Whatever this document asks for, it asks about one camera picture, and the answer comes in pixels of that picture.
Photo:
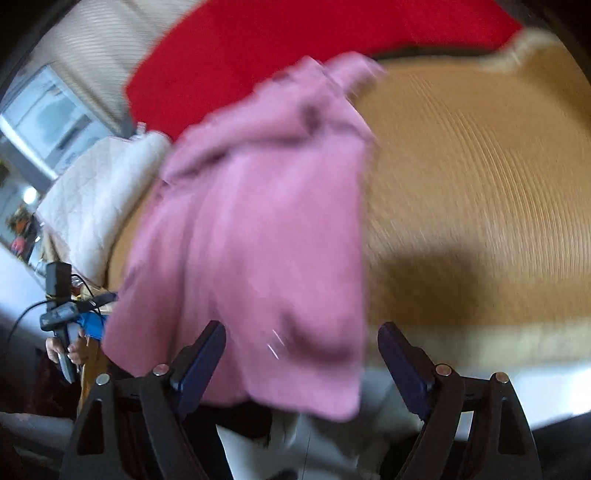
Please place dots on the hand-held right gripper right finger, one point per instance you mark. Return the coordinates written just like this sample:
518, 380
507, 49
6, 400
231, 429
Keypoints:
406, 369

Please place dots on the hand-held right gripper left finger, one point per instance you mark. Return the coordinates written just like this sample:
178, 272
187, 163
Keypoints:
198, 364

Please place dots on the pink zip jacket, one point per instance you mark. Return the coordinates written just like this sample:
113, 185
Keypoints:
258, 240

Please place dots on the person's left hand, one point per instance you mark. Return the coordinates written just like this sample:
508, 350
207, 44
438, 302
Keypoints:
51, 348

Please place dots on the orange flowers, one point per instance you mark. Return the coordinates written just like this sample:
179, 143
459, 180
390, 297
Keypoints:
21, 221

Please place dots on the white quilted pad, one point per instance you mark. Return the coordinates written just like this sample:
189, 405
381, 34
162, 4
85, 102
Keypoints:
101, 198

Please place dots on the white cloth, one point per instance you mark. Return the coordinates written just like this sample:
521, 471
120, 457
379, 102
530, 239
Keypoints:
295, 452

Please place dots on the woven straw mat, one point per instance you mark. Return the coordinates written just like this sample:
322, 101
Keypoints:
461, 184

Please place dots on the beige dotted curtain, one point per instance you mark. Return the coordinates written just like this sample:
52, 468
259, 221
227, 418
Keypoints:
101, 46

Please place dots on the red blanket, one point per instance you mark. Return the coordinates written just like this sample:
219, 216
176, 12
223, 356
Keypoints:
258, 55

